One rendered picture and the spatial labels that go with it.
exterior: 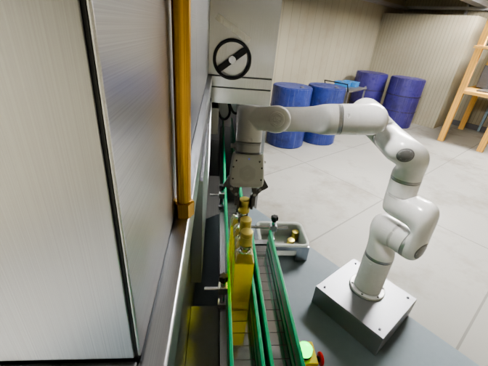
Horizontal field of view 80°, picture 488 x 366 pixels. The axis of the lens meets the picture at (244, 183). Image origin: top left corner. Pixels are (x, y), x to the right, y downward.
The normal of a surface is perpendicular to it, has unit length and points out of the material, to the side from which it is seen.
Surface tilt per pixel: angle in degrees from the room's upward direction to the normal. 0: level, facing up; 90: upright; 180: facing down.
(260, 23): 90
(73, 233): 90
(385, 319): 1
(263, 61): 90
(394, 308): 1
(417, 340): 0
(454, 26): 90
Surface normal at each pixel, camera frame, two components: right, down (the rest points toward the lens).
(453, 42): -0.77, 0.25
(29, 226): 0.07, 0.48
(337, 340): 0.08, -0.88
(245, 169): 0.07, 0.23
